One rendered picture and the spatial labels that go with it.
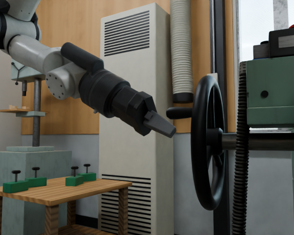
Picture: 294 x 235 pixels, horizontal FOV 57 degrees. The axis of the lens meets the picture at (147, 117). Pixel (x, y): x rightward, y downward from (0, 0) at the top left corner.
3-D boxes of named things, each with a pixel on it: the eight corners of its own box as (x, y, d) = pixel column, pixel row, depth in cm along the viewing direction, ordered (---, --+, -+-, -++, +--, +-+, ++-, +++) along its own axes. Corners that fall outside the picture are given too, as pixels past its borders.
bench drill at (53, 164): (34, 220, 272) (39, 65, 284) (80, 231, 240) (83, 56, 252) (-15, 234, 231) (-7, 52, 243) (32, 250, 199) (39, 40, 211)
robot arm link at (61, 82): (82, 120, 57) (46, 96, 61) (116, 99, 64) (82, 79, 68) (81, 74, 50) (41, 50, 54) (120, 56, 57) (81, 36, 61)
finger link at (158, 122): (168, 139, 51) (143, 123, 53) (178, 126, 52) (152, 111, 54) (168, 136, 50) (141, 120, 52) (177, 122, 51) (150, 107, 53)
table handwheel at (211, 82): (206, 224, 64) (213, 121, 79) (302, 236, 57) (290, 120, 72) (173, 178, 42) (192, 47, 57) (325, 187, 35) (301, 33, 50)
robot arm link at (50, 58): (77, 99, 60) (38, 78, 65) (105, 84, 66) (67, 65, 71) (75, 72, 56) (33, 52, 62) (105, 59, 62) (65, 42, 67)
